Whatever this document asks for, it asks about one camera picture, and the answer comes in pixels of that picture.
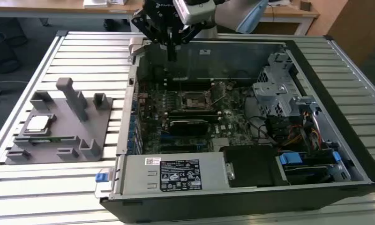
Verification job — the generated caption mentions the silver drive cage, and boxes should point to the silver drive cage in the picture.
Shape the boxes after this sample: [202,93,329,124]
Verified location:
[252,52,302,118]

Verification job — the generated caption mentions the black graphics card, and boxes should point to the black graphics card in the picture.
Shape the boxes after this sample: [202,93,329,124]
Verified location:
[167,120,209,137]

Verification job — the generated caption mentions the grey parts rack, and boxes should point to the grey parts rack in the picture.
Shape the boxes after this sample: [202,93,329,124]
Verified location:
[3,77,113,165]

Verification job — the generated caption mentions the silver square CPU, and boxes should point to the silver square CPU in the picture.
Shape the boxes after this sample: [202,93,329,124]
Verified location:
[26,114,55,132]

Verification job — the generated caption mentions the orange yellow wire bundle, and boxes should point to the orange yellow wire bundle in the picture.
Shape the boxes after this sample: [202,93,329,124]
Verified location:
[274,112,322,152]

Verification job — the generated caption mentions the white cardboard box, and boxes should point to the white cardboard box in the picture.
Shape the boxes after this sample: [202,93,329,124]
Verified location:
[82,0,109,9]

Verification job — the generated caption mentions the black open PC case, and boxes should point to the black open PC case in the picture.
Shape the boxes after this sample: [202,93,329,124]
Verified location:
[98,36,375,224]

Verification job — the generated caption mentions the CPU socket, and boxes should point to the CPU socket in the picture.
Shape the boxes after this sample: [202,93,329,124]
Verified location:
[179,90,216,112]

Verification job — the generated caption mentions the black plastic shroud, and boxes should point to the black plastic shroud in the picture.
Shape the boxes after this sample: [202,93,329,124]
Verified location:
[220,144,289,188]

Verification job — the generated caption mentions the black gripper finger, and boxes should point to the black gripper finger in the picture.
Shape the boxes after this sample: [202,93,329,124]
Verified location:
[130,9,173,61]
[171,21,206,61]

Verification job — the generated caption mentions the green motherboard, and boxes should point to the green motherboard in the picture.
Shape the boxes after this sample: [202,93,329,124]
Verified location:
[133,78,270,156]

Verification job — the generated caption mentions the hard disk in blue carrier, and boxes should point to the hard disk in blue carrier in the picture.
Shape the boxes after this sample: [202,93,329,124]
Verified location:
[276,151,342,186]

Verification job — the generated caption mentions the wooden desk white frame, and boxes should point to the wooden desk white frame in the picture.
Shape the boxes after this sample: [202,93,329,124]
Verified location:
[127,0,320,36]
[0,0,134,32]

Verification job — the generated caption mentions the silver chipset heatsink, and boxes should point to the silver chipset heatsink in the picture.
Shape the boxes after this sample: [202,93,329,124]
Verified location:
[210,137,230,151]

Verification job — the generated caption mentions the black round bin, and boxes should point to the black round bin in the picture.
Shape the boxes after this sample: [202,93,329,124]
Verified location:
[0,17,29,74]

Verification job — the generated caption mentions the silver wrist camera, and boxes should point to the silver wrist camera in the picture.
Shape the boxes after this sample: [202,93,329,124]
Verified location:
[171,0,217,26]

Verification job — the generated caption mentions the wooden cabinet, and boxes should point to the wooden cabinet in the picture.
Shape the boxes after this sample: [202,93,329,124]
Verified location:
[305,0,375,68]

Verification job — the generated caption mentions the blue case latch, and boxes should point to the blue case latch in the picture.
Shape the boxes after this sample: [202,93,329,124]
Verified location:
[94,172,109,184]

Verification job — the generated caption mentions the silver power supply black label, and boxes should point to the silver power supply black label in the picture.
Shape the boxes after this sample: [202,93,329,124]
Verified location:
[109,151,236,195]

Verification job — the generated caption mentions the silver case bracket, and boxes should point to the silver case bracket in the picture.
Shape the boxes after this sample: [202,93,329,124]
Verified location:
[126,37,150,64]

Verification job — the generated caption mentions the silver support bar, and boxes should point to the silver support bar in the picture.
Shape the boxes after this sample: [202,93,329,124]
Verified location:
[294,96,334,153]

